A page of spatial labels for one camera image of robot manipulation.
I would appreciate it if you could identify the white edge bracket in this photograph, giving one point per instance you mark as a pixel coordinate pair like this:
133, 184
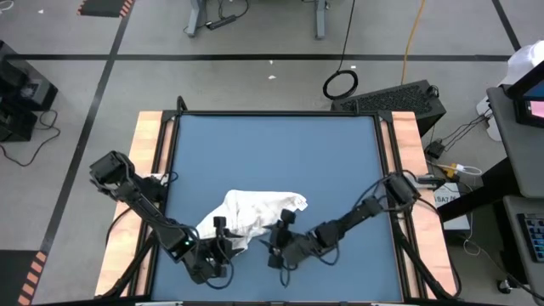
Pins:
159, 304

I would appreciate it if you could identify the light wooden side board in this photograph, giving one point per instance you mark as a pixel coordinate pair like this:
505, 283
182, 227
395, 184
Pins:
144, 127
406, 136

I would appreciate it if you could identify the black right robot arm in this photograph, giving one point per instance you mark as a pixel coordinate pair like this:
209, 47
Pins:
365, 208

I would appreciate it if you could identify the black keypad blue keys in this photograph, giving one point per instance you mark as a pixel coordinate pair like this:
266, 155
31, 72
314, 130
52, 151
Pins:
534, 236

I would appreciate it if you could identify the black power adapter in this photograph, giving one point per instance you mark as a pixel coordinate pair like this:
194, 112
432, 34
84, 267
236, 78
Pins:
434, 149

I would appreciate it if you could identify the black table frame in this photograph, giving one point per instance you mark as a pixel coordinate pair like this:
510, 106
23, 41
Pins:
276, 113

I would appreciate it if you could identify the grey desk leg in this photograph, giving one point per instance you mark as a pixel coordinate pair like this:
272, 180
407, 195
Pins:
321, 19
196, 17

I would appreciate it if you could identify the black power strip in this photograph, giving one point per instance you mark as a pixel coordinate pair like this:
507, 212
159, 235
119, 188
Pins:
221, 22

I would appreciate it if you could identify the black mat orange stripes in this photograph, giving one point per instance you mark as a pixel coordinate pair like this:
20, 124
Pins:
104, 6
13, 276

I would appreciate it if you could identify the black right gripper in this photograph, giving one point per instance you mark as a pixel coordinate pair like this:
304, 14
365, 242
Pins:
287, 246

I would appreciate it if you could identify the white checked towel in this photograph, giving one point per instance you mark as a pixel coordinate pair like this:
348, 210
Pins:
251, 208

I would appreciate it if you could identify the white cloth bundle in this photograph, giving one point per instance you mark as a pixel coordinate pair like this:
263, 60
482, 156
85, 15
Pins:
525, 59

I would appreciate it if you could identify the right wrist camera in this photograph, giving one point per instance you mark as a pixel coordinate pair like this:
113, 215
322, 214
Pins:
288, 216

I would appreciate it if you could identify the white labelled box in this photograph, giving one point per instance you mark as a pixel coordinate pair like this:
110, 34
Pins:
450, 212

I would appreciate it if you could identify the grey desk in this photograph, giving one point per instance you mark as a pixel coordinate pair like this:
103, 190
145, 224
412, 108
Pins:
523, 157
512, 204

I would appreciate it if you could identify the black caster wheel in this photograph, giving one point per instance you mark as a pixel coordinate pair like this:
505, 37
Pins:
504, 286

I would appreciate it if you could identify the black equipment stack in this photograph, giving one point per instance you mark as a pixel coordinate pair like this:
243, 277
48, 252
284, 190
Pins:
21, 89

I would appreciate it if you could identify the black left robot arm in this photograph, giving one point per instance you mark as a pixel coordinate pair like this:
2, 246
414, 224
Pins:
140, 200

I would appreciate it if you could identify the black perforated computer tower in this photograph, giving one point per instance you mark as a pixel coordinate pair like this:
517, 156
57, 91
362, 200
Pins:
391, 102

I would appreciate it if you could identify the black desk leg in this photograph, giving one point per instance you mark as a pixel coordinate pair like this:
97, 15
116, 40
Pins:
476, 191

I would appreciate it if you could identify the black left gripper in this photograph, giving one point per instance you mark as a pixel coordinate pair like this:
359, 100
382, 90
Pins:
210, 263

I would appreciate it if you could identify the black framed display screen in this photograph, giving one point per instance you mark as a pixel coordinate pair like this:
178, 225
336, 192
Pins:
536, 95

